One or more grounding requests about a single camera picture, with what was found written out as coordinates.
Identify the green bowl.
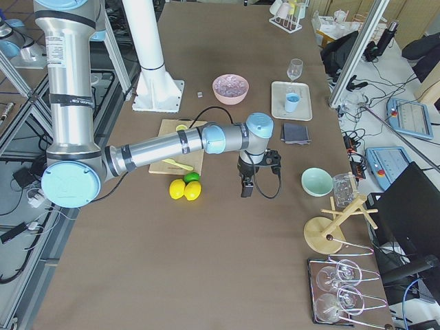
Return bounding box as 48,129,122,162
301,168,333,197

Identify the blue teach pendant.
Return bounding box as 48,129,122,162
386,98,434,140
365,146,412,190

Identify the white wire cup rack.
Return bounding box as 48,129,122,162
269,0,309,34

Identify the folded grey cloth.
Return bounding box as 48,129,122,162
280,122,311,145

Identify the black computer monitor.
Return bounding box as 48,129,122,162
367,162,439,260

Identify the black glass tray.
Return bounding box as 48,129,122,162
307,258,354,327

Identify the pink bowl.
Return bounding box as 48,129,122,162
212,74,250,105

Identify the clear ice cubes pile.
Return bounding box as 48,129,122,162
214,76,247,98

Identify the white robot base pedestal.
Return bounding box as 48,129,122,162
123,0,184,113

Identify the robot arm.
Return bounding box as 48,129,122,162
34,1,281,208

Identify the cream serving tray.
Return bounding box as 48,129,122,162
271,81,313,121

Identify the green lime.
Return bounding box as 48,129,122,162
184,172,200,184

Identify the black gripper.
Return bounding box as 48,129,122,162
237,149,282,198

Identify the pink cup on rack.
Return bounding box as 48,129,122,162
274,1,290,19

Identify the clear wine glass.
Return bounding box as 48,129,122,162
287,58,303,83

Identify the clear glass mug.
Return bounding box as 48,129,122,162
333,173,358,208

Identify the half cut lemon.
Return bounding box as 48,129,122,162
175,124,188,131

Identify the yellow lemon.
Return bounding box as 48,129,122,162
168,179,186,199
184,181,201,201

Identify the upside-down wine glass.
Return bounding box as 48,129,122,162
316,259,380,293
314,285,388,326

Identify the yellow-green plastic knife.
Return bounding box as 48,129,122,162
162,158,194,171

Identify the light blue cup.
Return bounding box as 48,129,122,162
284,92,300,113

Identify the wooden mug tree stand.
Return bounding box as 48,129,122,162
303,191,378,255

